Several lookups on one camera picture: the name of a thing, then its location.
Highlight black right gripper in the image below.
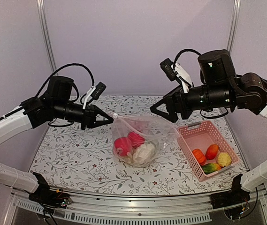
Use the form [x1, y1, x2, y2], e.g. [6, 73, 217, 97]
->
[149, 83, 233, 123]

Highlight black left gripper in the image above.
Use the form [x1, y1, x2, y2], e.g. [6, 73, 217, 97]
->
[53, 99, 114, 130]

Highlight red toy apple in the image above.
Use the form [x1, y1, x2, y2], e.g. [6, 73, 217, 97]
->
[114, 136, 132, 157]
[127, 132, 145, 149]

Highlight clear zip top bag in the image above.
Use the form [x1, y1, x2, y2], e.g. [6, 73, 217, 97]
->
[111, 113, 179, 167]

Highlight white toy cauliflower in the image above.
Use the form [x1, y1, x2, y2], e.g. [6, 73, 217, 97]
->
[132, 143, 156, 166]

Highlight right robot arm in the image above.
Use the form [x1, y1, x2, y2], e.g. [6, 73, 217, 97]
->
[150, 49, 267, 122]

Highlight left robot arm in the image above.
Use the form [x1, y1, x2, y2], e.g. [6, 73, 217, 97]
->
[0, 73, 114, 203]

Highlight pink plastic basket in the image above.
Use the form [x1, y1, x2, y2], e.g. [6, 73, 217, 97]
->
[177, 120, 240, 182]

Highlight floral table mat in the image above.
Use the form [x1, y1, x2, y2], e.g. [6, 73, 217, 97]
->
[27, 95, 250, 196]

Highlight orange toy tangerine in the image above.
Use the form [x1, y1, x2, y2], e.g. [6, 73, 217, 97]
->
[192, 149, 206, 165]

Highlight red orange toy mango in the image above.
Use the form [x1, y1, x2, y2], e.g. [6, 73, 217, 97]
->
[206, 144, 219, 160]

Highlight green orange toy mango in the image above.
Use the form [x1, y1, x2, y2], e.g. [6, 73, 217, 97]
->
[201, 163, 221, 175]

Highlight yellow toy corn piece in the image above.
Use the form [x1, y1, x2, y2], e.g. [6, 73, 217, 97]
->
[216, 152, 232, 167]

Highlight small circuit board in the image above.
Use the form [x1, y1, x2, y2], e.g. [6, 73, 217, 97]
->
[58, 198, 72, 208]

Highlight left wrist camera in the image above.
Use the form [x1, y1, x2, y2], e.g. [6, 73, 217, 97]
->
[80, 82, 107, 109]

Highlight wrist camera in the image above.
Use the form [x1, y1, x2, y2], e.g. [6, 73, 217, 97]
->
[160, 58, 194, 93]
[80, 82, 107, 109]

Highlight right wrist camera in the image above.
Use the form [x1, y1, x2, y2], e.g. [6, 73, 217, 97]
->
[160, 58, 194, 93]

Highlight front aluminium rail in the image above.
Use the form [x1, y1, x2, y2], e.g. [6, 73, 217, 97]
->
[5, 187, 267, 225]

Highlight right aluminium frame post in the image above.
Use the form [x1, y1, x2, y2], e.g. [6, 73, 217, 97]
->
[213, 0, 241, 99]

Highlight aluminium frame post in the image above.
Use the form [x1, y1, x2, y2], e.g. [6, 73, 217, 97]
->
[213, 0, 241, 99]
[36, 0, 57, 75]

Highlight left aluminium frame post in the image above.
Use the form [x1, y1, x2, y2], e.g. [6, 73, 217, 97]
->
[36, 0, 57, 75]

